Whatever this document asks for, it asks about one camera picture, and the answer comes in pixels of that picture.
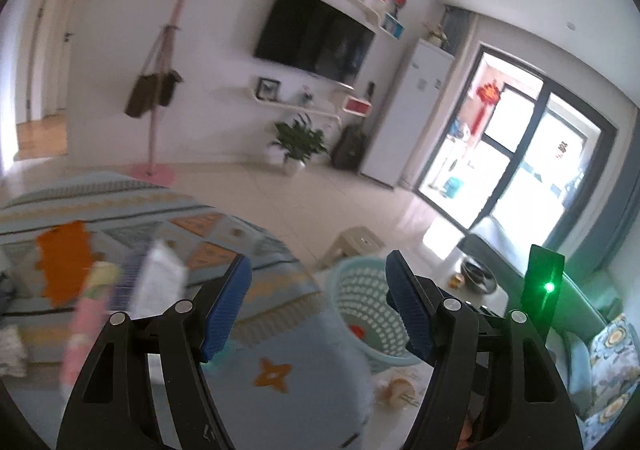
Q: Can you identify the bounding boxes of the pink drink bottle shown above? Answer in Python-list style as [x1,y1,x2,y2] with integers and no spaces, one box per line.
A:
[60,262,120,402]

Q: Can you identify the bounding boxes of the orange plastic wrapper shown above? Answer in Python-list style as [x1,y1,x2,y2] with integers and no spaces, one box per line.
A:
[36,222,94,308]

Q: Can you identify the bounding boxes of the dark metal bowl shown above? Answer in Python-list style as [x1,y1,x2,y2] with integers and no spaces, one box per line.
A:
[460,257,498,295]

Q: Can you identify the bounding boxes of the grey green sofa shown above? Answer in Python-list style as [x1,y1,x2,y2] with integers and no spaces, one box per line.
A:
[457,218,639,419]

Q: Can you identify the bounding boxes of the floral cushion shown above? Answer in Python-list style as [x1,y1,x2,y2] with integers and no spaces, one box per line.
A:
[582,314,639,449]

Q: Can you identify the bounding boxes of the blue bucket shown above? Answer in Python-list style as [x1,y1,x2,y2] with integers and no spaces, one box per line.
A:
[442,177,463,199]

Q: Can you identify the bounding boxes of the patterned blue tablecloth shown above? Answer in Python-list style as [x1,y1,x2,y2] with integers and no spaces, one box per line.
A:
[1,173,373,449]

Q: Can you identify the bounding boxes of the teal laundry basket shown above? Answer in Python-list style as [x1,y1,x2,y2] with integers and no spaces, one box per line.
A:
[326,256,420,374]

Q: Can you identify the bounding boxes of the red chinese knot ornament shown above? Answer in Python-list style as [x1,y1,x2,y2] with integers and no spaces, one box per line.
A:
[471,80,501,136]

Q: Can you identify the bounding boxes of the beige plastic stool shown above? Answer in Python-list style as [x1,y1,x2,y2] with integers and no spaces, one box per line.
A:
[317,226,385,269]

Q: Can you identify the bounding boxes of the pink coat rack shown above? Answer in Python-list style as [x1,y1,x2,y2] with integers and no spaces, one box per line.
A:
[125,0,186,187]

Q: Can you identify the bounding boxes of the black acoustic guitar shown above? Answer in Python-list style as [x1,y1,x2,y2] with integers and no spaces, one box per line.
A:
[330,82,375,172]

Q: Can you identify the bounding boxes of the red white shelf box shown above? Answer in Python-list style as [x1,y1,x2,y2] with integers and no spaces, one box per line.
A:
[342,96,372,118]

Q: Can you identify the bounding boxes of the potted green plant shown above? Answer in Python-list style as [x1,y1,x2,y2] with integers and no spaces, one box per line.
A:
[270,113,328,176]

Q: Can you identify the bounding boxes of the brown hanging tote bag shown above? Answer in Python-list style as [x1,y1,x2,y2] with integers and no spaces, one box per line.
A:
[125,31,164,118]

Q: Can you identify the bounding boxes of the black hanging small bag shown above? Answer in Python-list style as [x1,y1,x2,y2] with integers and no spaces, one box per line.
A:
[158,25,183,108]

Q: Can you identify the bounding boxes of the framed butterfly picture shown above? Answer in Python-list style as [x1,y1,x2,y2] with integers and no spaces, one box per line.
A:
[255,77,281,102]

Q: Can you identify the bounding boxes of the white lower wall shelf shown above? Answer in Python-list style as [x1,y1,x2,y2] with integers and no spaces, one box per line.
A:
[244,87,343,128]

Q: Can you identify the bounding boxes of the black wall television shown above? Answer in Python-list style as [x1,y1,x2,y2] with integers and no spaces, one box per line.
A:
[253,0,375,87]

